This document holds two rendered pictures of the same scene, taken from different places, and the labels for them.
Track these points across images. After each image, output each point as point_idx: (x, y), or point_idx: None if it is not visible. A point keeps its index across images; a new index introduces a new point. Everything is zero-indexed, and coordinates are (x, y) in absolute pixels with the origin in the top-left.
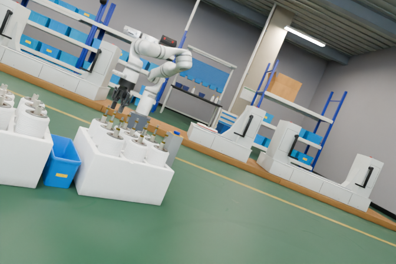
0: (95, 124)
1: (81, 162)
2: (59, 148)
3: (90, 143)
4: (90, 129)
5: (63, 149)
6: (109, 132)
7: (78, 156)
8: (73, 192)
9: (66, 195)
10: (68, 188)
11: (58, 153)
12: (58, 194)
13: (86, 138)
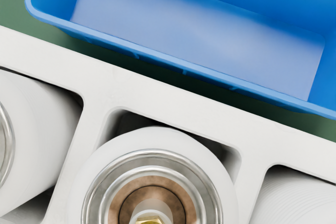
0: (316, 204)
1: (27, 10)
2: (333, 83)
3: (94, 65)
4: (327, 188)
5: (326, 105)
6: (5, 133)
7: (97, 30)
8: (36, 37)
9: (19, 2)
10: (62, 31)
11: (321, 89)
12: None
13: (190, 96)
